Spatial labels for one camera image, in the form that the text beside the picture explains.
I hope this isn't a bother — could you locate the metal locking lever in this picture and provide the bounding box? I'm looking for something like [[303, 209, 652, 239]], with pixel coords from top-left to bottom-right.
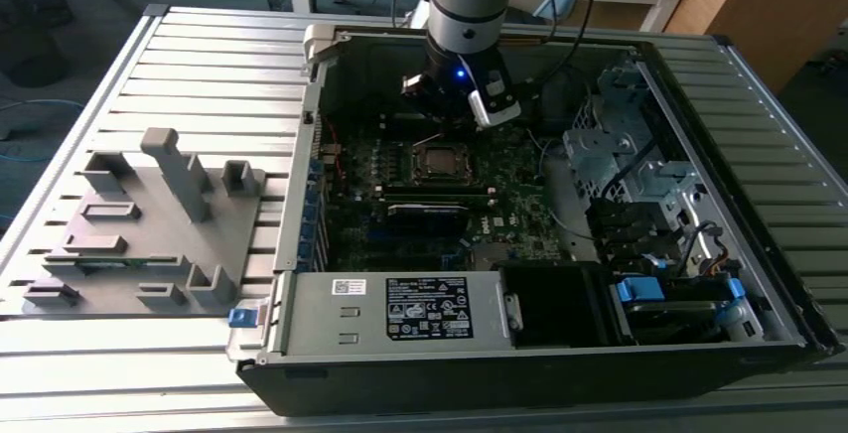
[[415, 129, 463, 146]]

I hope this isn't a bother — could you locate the silver CPU plate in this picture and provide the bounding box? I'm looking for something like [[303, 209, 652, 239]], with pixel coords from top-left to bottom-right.
[[426, 149, 467, 176]]

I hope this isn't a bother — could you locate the metal socket cover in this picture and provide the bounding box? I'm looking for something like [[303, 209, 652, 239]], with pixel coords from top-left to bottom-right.
[[411, 143, 478, 185]]

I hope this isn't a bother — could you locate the black RAM slot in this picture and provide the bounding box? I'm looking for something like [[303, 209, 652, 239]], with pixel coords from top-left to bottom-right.
[[380, 183, 491, 195]]

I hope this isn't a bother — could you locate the grey case release latch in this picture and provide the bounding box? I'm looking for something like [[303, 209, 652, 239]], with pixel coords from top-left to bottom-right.
[[302, 24, 352, 79]]

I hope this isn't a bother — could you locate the black expansion card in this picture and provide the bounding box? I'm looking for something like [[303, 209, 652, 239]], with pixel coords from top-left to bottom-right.
[[386, 202, 470, 235]]

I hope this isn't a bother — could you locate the silver drive cage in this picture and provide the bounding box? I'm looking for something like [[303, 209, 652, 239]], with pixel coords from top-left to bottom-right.
[[560, 66, 715, 206]]

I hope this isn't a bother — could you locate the green motherboard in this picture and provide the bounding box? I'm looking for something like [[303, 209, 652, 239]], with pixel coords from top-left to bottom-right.
[[318, 114, 584, 273]]

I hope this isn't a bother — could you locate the finned chipset heatsink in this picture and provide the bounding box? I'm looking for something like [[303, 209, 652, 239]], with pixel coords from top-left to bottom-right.
[[472, 242, 514, 264]]

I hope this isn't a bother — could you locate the silver power supply unit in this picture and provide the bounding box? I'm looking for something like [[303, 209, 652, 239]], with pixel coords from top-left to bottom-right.
[[259, 270, 527, 358]]

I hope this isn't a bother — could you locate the hard disk in blue carrier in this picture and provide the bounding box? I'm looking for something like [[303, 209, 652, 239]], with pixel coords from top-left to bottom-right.
[[610, 275, 748, 348]]

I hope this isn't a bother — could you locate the grey parts rack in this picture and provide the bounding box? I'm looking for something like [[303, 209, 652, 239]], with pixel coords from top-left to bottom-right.
[[19, 127, 271, 318]]

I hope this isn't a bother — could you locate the wooden cabinet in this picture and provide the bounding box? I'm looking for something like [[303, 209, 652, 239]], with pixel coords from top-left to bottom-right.
[[666, 0, 848, 94]]

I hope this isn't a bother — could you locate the black PC case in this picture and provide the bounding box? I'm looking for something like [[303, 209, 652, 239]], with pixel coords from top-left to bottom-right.
[[224, 23, 847, 419]]

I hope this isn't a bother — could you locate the green RAM stick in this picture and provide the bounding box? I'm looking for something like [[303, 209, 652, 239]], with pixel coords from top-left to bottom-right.
[[76, 257, 147, 271]]

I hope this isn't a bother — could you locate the black office chair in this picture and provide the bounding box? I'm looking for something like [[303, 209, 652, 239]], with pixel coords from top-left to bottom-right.
[[0, 0, 76, 87]]

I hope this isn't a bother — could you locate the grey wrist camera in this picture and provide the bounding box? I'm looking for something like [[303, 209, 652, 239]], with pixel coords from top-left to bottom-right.
[[399, 73, 427, 102]]

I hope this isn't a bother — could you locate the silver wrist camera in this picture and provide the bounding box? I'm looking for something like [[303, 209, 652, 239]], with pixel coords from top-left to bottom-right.
[[466, 69, 524, 129]]

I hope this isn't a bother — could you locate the looped case cable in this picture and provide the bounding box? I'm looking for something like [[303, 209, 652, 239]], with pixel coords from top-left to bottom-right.
[[534, 64, 591, 129]]

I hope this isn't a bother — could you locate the thin white twisted wire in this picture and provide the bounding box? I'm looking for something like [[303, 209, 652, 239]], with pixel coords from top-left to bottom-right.
[[532, 137, 564, 184]]

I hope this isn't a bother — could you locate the thin red wire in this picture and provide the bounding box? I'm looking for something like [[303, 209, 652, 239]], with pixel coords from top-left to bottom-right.
[[328, 122, 347, 180]]

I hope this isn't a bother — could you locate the black thick cable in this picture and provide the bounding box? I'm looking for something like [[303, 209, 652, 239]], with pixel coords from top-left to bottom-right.
[[599, 138, 659, 204]]

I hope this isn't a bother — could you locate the black cable bundle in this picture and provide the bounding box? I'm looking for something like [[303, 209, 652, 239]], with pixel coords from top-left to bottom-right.
[[587, 200, 672, 261]]

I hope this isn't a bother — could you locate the black drive cable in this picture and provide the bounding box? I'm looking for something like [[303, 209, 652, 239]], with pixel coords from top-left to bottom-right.
[[680, 220, 726, 276]]

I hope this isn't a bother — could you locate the blue floor cable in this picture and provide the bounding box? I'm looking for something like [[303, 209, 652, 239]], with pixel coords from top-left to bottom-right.
[[0, 97, 88, 164]]

